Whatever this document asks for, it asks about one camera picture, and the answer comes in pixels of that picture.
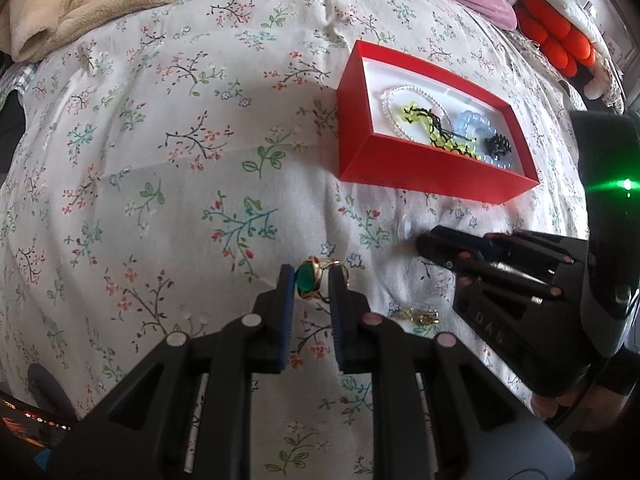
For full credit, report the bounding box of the person's right hand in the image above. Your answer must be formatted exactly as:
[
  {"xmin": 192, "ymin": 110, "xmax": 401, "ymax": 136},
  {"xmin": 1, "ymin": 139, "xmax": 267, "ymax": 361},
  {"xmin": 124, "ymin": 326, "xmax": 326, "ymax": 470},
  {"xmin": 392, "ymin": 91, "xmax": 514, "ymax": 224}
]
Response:
[{"xmin": 530, "ymin": 392, "xmax": 571, "ymax": 423}]

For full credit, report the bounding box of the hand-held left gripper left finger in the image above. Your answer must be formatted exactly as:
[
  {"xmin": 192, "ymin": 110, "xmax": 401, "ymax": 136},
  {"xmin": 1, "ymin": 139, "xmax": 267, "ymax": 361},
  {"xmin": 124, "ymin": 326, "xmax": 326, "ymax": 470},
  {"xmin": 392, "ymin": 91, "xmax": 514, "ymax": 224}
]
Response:
[{"xmin": 50, "ymin": 266, "xmax": 295, "ymax": 480}]

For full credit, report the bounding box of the yellow-green bead bracelet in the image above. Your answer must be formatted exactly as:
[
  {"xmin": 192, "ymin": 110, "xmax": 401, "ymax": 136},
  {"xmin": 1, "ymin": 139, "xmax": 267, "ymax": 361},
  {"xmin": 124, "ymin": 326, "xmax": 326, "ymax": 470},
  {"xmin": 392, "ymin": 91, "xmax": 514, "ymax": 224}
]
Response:
[{"xmin": 402, "ymin": 101, "xmax": 481, "ymax": 161}]

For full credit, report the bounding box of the black beaded ornament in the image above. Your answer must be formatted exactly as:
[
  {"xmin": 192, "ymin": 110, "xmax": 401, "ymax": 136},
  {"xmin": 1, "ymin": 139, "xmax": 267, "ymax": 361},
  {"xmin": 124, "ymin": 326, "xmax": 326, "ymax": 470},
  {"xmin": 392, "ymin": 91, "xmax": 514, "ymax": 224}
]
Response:
[{"xmin": 482, "ymin": 132, "xmax": 513, "ymax": 158}]

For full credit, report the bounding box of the beige quilted blanket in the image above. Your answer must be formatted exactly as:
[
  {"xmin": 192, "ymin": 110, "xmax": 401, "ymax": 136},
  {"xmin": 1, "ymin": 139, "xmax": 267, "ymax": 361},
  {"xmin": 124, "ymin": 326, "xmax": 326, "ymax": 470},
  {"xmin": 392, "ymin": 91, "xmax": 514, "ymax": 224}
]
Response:
[{"xmin": 0, "ymin": 0, "xmax": 221, "ymax": 63}]

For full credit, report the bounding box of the red cardboard box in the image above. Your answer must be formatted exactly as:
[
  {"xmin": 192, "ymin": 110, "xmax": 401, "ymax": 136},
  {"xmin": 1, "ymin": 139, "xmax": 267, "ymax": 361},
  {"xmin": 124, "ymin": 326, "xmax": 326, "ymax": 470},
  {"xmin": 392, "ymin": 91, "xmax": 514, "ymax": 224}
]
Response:
[{"xmin": 336, "ymin": 40, "xmax": 540, "ymax": 205}]

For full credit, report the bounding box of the white pearl necklace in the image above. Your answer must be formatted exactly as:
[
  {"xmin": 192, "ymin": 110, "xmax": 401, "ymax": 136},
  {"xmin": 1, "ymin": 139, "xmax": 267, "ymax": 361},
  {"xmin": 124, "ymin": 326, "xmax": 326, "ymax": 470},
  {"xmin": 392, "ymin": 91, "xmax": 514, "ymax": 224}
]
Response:
[{"xmin": 380, "ymin": 85, "xmax": 451, "ymax": 138}]

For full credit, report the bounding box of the green stone gold ring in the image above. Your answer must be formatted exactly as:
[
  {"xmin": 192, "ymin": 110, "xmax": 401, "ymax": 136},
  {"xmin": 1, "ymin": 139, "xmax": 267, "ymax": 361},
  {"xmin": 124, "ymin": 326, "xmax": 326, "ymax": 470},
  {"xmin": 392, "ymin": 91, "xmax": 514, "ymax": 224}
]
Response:
[{"xmin": 295, "ymin": 256, "xmax": 351, "ymax": 303}]

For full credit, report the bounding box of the thin black cord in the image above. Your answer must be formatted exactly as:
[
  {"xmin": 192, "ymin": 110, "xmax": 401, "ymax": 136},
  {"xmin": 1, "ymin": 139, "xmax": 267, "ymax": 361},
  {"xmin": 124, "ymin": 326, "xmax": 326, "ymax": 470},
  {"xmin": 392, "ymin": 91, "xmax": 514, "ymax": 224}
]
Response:
[{"xmin": 432, "ymin": 117, "xmax": 473, "ymax": 141}]

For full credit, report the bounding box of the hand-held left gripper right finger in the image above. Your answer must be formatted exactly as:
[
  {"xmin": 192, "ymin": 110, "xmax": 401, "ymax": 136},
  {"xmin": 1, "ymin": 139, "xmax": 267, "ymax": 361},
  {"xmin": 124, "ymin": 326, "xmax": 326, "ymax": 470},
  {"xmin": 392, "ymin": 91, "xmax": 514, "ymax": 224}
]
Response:
[{"xmin": 327, "ymin": 270, "xmax": 576, "ymax": 480}]

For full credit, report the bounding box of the grey checked cloth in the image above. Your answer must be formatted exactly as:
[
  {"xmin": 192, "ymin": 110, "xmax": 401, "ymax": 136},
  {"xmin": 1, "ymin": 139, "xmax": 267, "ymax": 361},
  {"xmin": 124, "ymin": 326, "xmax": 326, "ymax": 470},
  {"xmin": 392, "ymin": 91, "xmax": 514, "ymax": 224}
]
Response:
[{"xmin": 0, "ymin": 62, "xmax": 41, "ymax": 106}]

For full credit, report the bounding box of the small gold earring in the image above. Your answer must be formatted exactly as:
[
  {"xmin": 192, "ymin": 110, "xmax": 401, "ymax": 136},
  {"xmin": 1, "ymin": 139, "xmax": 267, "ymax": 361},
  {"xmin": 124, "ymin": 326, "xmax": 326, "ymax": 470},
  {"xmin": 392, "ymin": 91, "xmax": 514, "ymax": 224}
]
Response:
[{"xmin": 395, "ymin": 305, "xmax": 441, "ymax": 326}]

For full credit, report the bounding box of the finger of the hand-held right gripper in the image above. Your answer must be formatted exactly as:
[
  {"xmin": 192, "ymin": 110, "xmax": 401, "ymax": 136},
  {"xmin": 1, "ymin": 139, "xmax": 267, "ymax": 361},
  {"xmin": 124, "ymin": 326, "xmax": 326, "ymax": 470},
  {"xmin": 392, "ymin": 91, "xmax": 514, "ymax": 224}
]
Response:
[
  {"xmin": 416, "ymin": 235, "xmax": 566, "ymax": 306},
  {"xmin": 430, "ymin": 225, "xmax": 588, "ymax": 266}
]

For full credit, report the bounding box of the floral bedsheet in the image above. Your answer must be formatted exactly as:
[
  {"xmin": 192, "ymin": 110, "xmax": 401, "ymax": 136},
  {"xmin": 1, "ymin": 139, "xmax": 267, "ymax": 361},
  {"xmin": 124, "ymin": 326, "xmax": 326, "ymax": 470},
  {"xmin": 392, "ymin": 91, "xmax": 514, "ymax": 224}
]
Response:
[{"xmin": 0, "ymin": 0, "xmax": 640, "ymax": 480}]

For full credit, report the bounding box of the light blue bead bracelet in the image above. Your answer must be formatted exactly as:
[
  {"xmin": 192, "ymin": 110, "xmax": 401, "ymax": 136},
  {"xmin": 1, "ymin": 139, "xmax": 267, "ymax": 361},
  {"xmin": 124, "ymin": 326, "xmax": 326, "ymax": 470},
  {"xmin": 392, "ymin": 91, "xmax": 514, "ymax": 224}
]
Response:
[{"xmin": 452, "ymin": 110, "xmax": 516, "ymax": 166}]

